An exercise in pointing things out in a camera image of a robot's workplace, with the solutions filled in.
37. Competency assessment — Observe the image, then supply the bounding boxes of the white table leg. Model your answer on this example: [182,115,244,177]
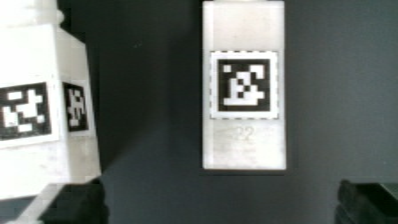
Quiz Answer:
[202,0,287,171]
[0,0,100,200]

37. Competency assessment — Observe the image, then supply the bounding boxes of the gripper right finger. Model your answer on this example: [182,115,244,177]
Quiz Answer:
[333,180,398,224]

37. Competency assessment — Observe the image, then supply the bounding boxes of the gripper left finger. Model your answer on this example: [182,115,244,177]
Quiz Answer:
[10,177,109,224]

